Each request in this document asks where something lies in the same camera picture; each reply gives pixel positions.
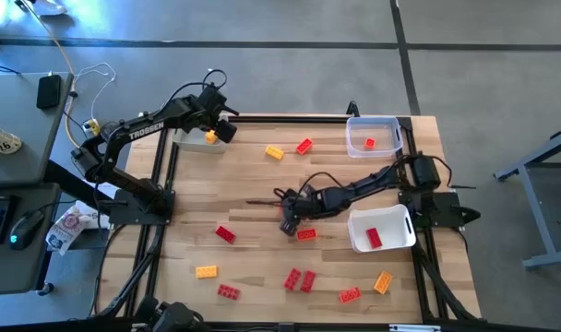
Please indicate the clear plastic bin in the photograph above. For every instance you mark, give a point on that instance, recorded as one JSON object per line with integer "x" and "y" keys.
{"x": 373, "y": 133}

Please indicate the grey plastic bin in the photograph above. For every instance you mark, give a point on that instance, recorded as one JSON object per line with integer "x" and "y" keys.
{"x": 193, "y": 140}

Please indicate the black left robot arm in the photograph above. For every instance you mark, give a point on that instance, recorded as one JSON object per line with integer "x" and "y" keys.
{"x": 142, "y": 130}

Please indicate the white numbered tag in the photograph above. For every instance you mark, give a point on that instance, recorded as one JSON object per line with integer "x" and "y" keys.
{"x": 3, "y": 140}

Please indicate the black desk foot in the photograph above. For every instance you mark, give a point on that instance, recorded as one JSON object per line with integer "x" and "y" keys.
{"x": 45, "y": 289}

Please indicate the black aluminium table frame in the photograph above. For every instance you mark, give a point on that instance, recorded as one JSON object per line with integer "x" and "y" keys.
{"x": 285, "y": 119}

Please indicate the black computer mouse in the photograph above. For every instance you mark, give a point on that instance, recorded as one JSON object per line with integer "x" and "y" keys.
{"x": 24, "y": 229}

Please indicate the silver metal bracket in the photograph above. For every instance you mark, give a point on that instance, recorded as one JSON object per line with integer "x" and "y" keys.
{"x": 414, "y": 328}

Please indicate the red building block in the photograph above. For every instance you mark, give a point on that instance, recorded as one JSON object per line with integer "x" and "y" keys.
{"x": 228, "y": 291}
{"x": 307, "y": 281}
{"x": 374, "y": 238}
{"x": 292, "y": 279}
{"x": 225, "y": 234}

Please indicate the yellow power plug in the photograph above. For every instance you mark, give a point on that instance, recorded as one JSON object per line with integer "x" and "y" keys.
{"x": 92, "y": 125}

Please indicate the white plastic bin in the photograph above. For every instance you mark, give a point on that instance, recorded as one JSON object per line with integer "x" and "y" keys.
{"x": 391, "y": 226}

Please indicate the white shoe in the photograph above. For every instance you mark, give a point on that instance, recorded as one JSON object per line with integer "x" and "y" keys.
{"x": 47, "y": 7}

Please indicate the dark grey desk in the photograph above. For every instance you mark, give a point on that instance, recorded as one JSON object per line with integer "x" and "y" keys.
{"x": 13, "y": 267}

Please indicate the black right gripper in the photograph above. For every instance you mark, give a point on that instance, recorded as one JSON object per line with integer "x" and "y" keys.
{"x": 308, "y": 203}

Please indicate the white snack bag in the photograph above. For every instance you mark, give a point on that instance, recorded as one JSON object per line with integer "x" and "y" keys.
{"x": 66, "y": 228}

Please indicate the light grey desk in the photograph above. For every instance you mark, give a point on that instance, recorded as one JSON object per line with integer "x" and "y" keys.
{"x": 17, "y": 133}

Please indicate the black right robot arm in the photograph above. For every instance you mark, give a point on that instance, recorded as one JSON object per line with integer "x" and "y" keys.
{"x": 368, "y": 182}

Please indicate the black phone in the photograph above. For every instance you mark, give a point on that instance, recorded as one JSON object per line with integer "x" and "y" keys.
{"x": 49, "y": 91}

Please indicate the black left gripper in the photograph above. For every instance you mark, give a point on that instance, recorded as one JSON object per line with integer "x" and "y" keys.
{"x": 212, "y": 99}

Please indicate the small yellow building block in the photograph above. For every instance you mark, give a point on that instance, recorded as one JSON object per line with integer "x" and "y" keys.
{"x": 211, "y": 137}

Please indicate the small orange-red building block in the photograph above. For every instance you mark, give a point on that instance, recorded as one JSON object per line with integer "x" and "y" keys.
{"x": 369, "y": 143}

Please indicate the white paper sheet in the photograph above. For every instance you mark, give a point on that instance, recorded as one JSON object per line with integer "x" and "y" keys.
{"x": 98, "y": 220}

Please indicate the grey metal table frame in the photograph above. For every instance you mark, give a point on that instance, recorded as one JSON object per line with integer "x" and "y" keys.
{"x": 539, "y": 209}

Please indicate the orange building block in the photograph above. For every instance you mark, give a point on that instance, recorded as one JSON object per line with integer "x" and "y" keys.
{"x": 383, "y": 282}

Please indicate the black bulky object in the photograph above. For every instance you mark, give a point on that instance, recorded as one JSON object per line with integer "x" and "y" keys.
{"x": 174, "y": 318}

